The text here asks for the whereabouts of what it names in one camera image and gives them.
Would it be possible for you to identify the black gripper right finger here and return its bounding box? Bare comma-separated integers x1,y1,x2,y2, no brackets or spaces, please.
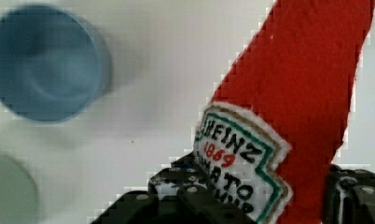
322,165,375,224

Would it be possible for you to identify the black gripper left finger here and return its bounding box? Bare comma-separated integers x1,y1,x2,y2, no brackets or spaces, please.
91,154,256,224

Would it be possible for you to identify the red felt ketchup bottle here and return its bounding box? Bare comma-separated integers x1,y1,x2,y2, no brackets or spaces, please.
193,0,375,224

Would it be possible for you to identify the blue round cup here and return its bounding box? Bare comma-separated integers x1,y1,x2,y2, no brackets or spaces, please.
0,4,112,123

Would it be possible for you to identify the green cup with handle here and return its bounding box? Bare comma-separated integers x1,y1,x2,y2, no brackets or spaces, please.
0,155,38,224

